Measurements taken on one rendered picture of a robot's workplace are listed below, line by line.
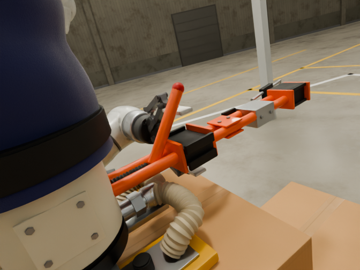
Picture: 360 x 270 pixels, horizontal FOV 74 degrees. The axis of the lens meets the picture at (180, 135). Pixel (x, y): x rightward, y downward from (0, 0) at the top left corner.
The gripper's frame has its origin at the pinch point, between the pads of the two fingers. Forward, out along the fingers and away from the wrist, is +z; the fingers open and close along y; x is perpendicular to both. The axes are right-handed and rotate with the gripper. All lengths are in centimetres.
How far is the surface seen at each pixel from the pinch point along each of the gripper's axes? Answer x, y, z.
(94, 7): -455, -279, -1267
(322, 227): -45, 53, 3
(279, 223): -2.9, 13.3, 16.9
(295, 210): -47, 53, -8
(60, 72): 20.0, -19.0, 9.0
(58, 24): 17.8, -23.9, 6.0
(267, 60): -246, 27, -158
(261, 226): -0.4, 13.2, 15.1
